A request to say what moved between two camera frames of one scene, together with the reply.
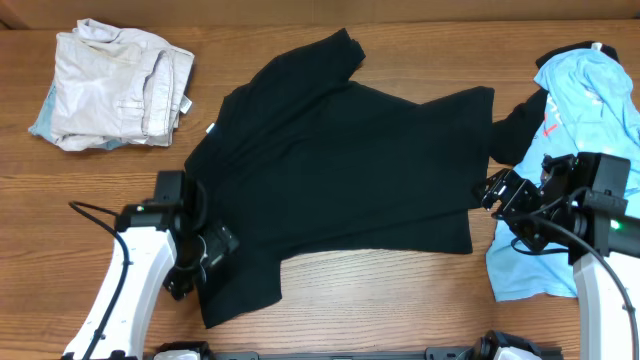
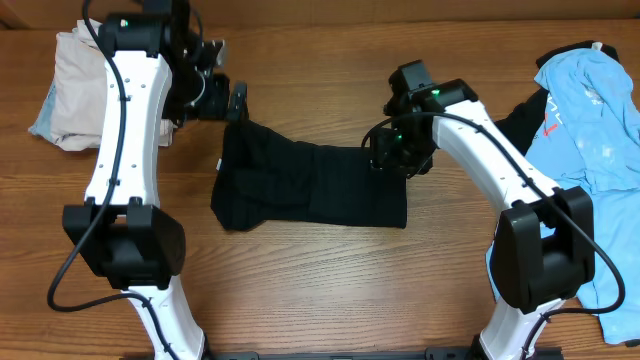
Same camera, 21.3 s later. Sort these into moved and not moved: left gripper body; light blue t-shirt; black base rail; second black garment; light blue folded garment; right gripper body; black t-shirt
Moved: right gripper body; black t-shirt; left gripper body
Not moved: light blue folded garment; light blue t-shirt; black base rail; second black garment
